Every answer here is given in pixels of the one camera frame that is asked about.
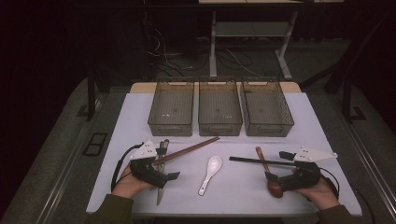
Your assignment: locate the white ceramic spoon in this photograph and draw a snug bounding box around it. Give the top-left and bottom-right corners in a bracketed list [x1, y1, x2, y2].
[198, 155, 223, 197]

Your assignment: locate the brown wooden spoon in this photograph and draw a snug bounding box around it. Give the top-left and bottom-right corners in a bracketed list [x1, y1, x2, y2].
[255, 146, 284, 199]

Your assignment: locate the person's left hand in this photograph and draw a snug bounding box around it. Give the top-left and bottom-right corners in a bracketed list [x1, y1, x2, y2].
[113, 166, 155, 200]

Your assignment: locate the black metal stand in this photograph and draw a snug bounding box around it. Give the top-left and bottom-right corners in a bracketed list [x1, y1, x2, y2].
[77, 69, 104, 122]
[325, 18, 387, 123]

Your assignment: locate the black floor cable tangle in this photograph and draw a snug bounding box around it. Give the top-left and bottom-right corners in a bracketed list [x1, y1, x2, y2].
[143, 12, 211, 77]

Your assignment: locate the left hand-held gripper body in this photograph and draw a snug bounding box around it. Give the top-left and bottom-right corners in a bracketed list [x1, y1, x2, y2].
[129, 139, 171, 189]

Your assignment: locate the brown wooden chopstick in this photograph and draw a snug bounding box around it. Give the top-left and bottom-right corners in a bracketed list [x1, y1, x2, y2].
[153, 136, 220, 164]
[153, 138, 221, 166]

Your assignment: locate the metal floor rail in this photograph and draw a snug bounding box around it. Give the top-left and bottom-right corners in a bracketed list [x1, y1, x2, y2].
[344, 120, 396, 216]
[36, 122, 92, 224]

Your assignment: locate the translucent brown plastic bin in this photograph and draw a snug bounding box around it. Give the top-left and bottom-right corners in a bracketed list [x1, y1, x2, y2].
[241, 80, 295, 137]
[198, 80, 244, 137]
[148, 81, 194, 137]

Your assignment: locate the white floor cable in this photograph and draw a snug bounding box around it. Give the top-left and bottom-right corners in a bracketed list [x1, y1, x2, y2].
[223, 48, 262, 77]

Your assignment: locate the white metal desk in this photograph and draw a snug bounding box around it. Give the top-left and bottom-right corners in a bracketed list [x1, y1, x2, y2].
[198, 0, 345, 81]

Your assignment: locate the black chopstick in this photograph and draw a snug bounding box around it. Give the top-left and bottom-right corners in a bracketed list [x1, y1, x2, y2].
[229, 156, 300, 166]
[229, 157, 300, 167]

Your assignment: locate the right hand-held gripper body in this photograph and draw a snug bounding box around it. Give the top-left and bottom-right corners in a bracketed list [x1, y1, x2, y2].
[277, 146, 339, 191]

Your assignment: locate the person's right hand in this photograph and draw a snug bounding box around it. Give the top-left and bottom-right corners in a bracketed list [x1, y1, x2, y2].
[293, 175, 340, 211]

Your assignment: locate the silver metal knife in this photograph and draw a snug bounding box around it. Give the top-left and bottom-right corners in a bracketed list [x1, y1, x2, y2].
[156, 139, 166, 206]

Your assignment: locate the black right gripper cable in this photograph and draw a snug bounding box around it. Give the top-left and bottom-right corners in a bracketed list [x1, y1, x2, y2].
[320, 167, 341, 200]

